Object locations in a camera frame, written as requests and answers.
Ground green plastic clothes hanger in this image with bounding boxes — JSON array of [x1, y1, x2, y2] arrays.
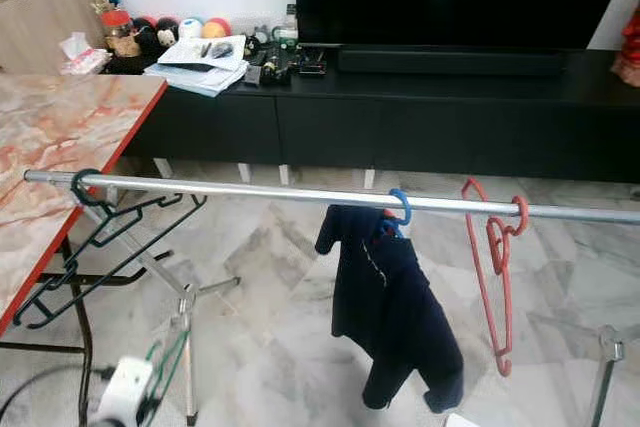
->
[[145, 327, 191, 408]]

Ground black plastic clothes hanger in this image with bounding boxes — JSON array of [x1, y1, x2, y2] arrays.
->
[[13, 169, 209, 330]]

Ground blue plastic clothes hanger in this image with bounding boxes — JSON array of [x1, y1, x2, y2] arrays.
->
[[382, 188, 413, 238]]

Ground red plastic clothes hanger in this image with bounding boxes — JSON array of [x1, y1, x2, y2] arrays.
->
[[462, 177, 529, 378]]

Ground marble pattern folding table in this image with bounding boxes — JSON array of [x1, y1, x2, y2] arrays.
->
[[0, 73, 169, 427]]

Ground pink tissue pack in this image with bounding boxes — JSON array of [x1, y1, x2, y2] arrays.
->
[[60, 32, 113, 75]]

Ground light wooden sideboard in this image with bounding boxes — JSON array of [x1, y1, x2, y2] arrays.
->
[[0, 0, 106, 76]]

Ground red lidded jar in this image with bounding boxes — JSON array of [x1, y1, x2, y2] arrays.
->
[[102, 9, 143, 58]]

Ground black mouse plush toy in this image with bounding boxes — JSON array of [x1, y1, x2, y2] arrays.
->
[[135, 17, 181, 50]]

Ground stack of white papers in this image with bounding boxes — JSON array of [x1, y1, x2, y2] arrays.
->
[[143, 34, 249, 98]]

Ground white blue round plush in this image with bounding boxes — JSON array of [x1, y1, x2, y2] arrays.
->
[[177, 17, 204, 41]]

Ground silver metal clothes rack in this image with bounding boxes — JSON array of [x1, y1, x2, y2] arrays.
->
[[24, 169, 640, 427]]

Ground orange round plush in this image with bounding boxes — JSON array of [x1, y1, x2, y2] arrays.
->
[[202, 17, 233, 41]]

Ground black electronic gadgets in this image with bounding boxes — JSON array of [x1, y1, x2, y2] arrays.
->
[[245, 35, 329, 86]]

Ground clear plastic bottle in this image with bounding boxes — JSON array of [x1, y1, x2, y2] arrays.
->
[[278, 4, 301, 46]]

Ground black television console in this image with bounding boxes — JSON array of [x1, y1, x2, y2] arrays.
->
[[105, 45, 640, 185]]

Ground navy blue t-shirt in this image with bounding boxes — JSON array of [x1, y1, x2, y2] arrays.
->
[[314, 204, 465, 414]]

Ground black soundbar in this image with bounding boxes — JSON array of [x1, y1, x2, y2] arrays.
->
[[337, 44, 566, 76]]

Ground red laughing Buddha statue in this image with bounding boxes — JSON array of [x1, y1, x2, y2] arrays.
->
[[612, 7, 640, 88]]

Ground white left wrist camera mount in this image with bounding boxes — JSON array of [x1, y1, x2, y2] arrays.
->
[[100, 355, 156, 427]]

